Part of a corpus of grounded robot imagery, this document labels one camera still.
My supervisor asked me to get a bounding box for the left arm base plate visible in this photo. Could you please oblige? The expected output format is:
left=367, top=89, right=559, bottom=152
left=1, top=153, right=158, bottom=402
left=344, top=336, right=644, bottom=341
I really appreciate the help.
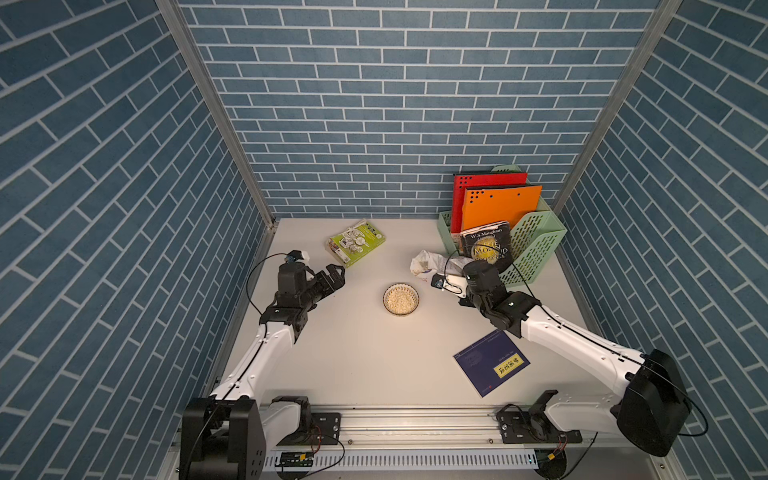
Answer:
left=304, top=412, right=342, bottom=446

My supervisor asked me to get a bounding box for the oats bag clear purple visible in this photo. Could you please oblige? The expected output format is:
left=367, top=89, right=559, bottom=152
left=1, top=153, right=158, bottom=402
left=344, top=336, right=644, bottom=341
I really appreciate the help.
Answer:
left=410, top=250, right=472, bottom=282

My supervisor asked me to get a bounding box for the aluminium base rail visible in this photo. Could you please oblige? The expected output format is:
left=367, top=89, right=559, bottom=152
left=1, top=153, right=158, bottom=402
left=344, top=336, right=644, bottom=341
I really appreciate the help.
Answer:
left=179, top=405, right=661, bottom=451

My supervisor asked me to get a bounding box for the purple booklet yellow label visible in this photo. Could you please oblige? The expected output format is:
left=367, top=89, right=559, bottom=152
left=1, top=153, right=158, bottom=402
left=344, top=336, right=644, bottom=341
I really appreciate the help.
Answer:
left=453, top=331, right=530, bottom=398

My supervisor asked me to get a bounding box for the dark paperback novel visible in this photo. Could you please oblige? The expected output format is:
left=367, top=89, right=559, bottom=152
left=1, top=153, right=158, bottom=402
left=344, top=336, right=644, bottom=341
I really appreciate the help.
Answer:
left=459, top=221, right=513, bottom=272

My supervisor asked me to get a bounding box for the white slotted cable duct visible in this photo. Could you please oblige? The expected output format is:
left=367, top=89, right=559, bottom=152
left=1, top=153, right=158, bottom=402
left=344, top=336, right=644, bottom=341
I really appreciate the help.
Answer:
left=263, top=449, right=539, bottom=473

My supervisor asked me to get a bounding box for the red folder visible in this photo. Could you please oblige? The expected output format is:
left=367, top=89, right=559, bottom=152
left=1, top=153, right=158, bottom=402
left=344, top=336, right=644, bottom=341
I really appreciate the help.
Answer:
left=450, top=171, right=528, bottom=234

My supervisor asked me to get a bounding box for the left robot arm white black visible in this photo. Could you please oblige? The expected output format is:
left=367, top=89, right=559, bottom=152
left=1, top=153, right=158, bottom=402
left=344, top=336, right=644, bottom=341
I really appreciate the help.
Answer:
left=178, top=250, right=345, bottom=479

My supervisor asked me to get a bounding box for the small black controller box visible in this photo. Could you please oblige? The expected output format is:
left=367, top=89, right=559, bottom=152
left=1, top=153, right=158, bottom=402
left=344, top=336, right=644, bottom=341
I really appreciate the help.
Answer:
left=276, top=452, right=314, bottom=470

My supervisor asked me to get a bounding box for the orange folder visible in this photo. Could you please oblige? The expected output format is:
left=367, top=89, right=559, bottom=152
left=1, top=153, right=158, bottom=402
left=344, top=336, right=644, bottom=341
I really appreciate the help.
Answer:
left=461, top=186, right=542, bottom=231

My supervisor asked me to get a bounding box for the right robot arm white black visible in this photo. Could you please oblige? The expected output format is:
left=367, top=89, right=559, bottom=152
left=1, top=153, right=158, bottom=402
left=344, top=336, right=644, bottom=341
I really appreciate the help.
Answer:
left=429, top=260, right=694, bottom=457

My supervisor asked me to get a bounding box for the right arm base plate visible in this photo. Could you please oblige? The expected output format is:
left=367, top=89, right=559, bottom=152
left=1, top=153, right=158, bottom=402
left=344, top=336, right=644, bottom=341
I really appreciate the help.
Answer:
left=495, top=410, right=583, bottom=445

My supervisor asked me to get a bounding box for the patterned red white bowl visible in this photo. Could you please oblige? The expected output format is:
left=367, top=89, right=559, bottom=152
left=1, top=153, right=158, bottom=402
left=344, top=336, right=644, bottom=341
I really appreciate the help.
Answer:
left=383, top=283, right=420, bottom=316

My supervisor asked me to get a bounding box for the green comic paperback book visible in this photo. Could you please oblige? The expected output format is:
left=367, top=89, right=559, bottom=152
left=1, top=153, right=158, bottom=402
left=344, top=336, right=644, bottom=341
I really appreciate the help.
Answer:
left=325, top=220, right=386, bottom=268

